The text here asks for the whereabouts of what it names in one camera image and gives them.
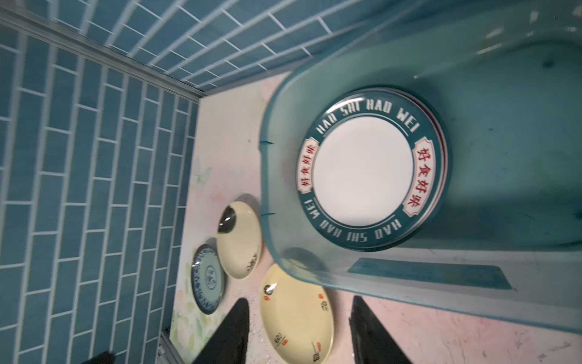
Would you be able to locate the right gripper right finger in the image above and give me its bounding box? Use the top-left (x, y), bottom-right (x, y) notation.
top-left (350, 296), bottom-right (412, 364)

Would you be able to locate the cream plate with black patch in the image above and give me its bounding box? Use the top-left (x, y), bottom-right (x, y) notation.
top-left (217, 201), bottom-right (263, 281)

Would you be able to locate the yellow plate with small prints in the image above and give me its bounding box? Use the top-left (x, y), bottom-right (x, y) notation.
top-left (259, 264), bottom-right (334, 363)

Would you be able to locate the blue patterned small plate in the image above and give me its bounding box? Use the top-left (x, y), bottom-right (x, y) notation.
top-left (191, 244), bottom-right (225, 315)

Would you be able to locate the green rim Hao Shi plate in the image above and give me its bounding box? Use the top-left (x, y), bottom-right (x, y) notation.
top-left (296, 86), bottom-right (451, 252)

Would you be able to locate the teal translucent plastic bin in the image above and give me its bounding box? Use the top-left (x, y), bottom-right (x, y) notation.
top-left (260, 1), bottom-right (581, 333)

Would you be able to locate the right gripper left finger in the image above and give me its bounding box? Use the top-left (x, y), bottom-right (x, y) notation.
top-left (193, 298), bottom-right (250, 364)

